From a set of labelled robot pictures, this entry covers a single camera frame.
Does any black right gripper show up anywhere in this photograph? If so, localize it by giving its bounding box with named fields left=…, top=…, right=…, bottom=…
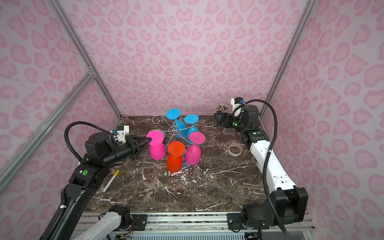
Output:
left=214, top=112, right=249, bottom=134

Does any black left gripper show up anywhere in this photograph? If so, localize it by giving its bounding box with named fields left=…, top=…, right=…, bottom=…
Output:
left=102, top=135, right=152, bottom=168

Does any magenta wine glass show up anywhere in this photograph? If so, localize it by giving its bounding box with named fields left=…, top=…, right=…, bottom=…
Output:
left=147, top=131, right=166, bottom=161
left=185, top=132, right=206, bottom=165

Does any red wine glass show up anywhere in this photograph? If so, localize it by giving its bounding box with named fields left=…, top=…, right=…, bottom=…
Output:
left=167, top=141, right=186, bottom=173

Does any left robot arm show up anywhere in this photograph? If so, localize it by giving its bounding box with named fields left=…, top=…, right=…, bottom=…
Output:
left=40, top=132, right=152, bottom=240

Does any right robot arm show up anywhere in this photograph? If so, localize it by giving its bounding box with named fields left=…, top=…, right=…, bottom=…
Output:
left=229, top=103, right=309, bottom=234

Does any blue wine glass right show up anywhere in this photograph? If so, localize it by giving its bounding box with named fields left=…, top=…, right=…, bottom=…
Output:
left=184, top=115, right=200, bottom=143

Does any blue wine glass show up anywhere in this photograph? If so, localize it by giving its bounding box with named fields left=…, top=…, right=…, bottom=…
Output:
left=184, top=115, right=200, bottom=143
left=166, top=108, right=188, bottom=139

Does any blue wine glass rear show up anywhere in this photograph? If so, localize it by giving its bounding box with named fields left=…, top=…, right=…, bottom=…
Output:
left=166, top=108, right=188, bottom=139

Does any clear tape roll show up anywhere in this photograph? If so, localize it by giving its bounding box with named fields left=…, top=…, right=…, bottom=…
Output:
left=228, top=143, right=243, bottom=157

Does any white yellow marker pen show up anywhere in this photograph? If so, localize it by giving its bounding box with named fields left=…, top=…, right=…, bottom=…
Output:
left=102, top=170, right=120, bottom=193

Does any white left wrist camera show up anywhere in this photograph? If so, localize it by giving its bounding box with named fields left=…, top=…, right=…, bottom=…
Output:
left=110, top=125, right=130, bottom=145

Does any chrome wire wine glass rack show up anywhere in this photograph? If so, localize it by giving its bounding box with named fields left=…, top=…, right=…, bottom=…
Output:
left=152, top=115, right=192, bottom=147

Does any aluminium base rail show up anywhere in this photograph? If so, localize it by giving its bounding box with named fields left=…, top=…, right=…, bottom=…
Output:
left=71, top=211, right=314, bottom=240

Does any aluminium frame bar left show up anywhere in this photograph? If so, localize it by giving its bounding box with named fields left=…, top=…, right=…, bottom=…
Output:
left=1, top=71, right=95, bottom=193

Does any aluminium frame post right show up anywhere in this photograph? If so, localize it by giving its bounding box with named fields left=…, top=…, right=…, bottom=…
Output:
left=257, top=1, right=318, bottom=103

